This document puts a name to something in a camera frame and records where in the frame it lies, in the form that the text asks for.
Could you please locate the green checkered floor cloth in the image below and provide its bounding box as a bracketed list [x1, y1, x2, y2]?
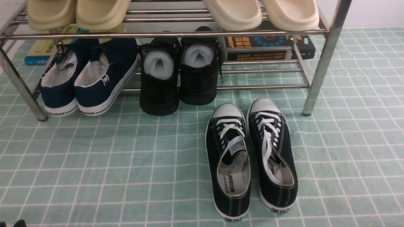
[0, 28, 404, 227]

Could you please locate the black shoe with paper right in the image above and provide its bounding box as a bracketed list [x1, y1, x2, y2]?
[178, 37, 224, 105]

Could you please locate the navy canvas sneaker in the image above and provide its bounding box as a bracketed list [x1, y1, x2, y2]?
[73, 38, 140, 116]
[39, 38, 98, 117]

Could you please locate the navy canvas sneaker right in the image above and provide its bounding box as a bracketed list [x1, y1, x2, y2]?
[73, 38, 140, 116]

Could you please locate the navy canvas sneaker left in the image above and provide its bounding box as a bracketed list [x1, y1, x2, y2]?
[39, 38, 98, 117]

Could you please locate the cream slipper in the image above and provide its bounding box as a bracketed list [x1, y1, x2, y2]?
[261, 0, 319, 32]
[202, 0, 262, 31]

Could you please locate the silver metal shoe rack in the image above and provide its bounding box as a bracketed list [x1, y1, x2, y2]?
[1, 0, 352, 122]

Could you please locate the tan slipper far left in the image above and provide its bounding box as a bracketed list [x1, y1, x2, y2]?
[26, 0, 77, 31]

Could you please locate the yellow blue book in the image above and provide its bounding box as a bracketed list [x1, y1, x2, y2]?
[24, 25, 82, 66]

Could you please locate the cream slipper far right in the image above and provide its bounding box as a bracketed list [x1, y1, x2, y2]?
[261, 0, 319, 32]

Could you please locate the black book stack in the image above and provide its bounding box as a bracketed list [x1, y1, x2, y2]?
[223, 35, 316, 61]

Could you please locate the tan slipper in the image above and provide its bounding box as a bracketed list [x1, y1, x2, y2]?
[26, 0, 77, 31]
[76, 0, 131, 30]

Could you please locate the black white-laced sneaker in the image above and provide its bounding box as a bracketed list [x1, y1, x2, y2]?
[205, 103, 251, 222]
[247, 98, 298, 213]

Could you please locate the black shoe with paper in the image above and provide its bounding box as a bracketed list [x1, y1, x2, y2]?
[139, 37, 181, 116]
[178, 37, 224, 105]

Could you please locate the dark object bottom left corner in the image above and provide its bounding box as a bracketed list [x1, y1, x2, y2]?
[13, 219, 27, 227]

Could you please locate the black shoe with paper left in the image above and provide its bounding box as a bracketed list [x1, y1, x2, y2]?
[139, 37, 181, 116]

